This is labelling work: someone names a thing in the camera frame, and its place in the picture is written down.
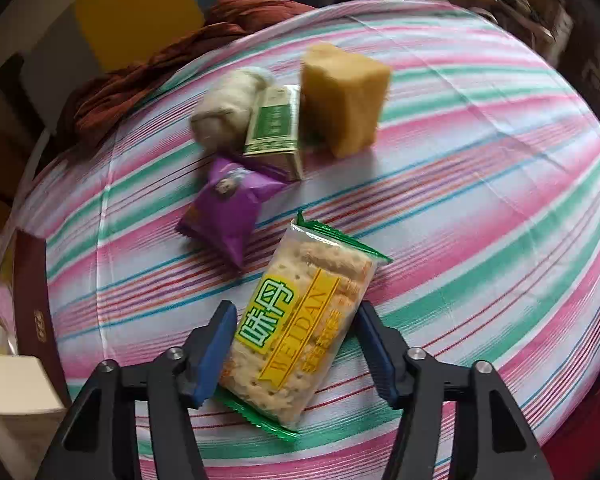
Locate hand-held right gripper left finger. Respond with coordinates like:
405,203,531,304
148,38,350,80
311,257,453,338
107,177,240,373
35,300,238,480

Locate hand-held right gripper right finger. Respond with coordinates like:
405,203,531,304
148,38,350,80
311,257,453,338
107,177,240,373
355,301,556,480

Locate cracker packet green edges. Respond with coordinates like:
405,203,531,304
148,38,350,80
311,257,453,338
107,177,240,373
214,211,393,443

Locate maroon and gold box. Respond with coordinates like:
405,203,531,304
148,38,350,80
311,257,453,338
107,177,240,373
0,227,73,406

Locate purple snack packet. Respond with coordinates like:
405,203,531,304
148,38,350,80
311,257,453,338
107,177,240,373
176,156,287,273

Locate pink green striped sheet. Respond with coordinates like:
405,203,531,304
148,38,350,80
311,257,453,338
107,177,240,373
0,0,600,480

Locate white paper box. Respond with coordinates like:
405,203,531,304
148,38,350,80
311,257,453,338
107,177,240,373
0,352,68,441

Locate green paper box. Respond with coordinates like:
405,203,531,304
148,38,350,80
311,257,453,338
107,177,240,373
242,85,306,182

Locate white fuzzy plush ball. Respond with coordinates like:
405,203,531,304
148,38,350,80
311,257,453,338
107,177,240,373
190,66,277,151

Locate yellow sponge block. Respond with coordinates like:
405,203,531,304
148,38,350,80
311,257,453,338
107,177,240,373
300,42,393,158

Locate reddish brown cloth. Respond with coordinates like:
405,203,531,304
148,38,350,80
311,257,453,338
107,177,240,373
60,0,316,146

